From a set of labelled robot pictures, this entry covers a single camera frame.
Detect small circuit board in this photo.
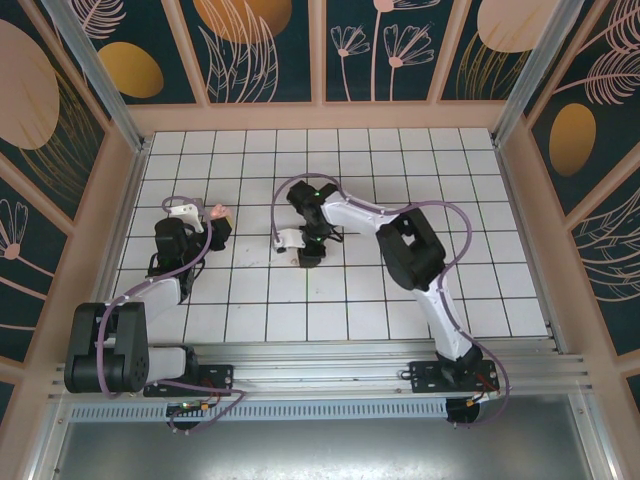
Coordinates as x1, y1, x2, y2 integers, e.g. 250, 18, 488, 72
166, 399, 214, 417

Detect grey metal sheet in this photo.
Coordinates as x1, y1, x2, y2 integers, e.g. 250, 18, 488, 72
29, 394, 619, 480

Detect purple cable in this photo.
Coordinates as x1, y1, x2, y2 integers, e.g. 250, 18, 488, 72
269, 172, 511, 431
97, 196, 247, 435

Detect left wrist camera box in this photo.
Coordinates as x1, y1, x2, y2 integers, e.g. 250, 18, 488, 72
163, 198, 206, 234

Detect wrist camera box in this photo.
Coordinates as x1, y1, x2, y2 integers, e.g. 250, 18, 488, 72
163, 198, 206, 234
271, 228, 305, 252

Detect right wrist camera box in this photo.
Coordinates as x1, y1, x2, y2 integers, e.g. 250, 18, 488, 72
271, 228, 305, 252

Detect aluminium side rail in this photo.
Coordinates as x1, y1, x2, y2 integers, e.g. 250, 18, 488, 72
77, 142, 151, 364
492, 139, 570, 357

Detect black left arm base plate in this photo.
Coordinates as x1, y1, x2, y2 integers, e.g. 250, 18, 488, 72
143, 364, 236, 399

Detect aluminium mounting rail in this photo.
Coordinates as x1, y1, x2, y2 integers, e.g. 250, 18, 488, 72
47, 339, 594, 401

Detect aluminium corner post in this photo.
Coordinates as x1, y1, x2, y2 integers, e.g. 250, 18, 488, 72
491, 0, 597, 147
40, 0, 151, 154

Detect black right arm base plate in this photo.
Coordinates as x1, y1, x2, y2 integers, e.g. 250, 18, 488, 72
408, 360, 501, 396

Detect slotted grey cable duct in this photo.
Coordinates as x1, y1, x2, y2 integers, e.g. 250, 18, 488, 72
69, 402, 449, 422

